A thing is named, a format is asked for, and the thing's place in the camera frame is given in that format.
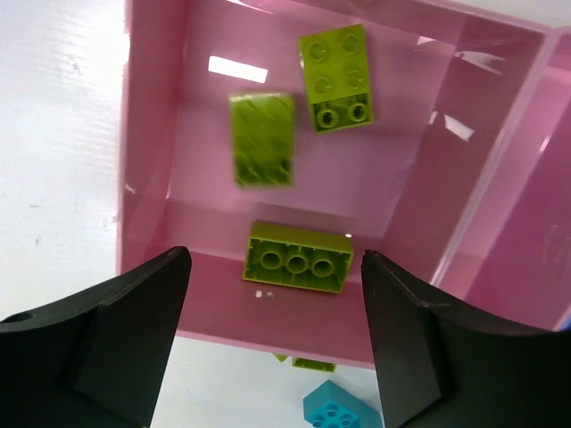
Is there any teal lego piece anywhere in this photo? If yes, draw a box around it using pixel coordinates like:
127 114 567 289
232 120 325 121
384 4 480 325
302 380 384 428

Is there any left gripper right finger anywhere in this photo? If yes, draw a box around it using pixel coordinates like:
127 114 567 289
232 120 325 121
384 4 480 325
361 250 570 427

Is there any green lego brick front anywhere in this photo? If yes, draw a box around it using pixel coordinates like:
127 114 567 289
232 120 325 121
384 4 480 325
298 24 374 134

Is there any green 2x4 lego brick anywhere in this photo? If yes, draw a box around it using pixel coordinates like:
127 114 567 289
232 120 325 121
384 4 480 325
243 221 354 294

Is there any small pink container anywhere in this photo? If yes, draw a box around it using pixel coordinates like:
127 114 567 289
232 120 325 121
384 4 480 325
434 27 570 330

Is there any large pink container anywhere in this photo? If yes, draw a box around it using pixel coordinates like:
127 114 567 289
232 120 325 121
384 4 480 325
118 1 556 368

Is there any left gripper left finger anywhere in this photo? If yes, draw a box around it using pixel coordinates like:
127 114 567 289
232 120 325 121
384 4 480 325
1 246 192 427

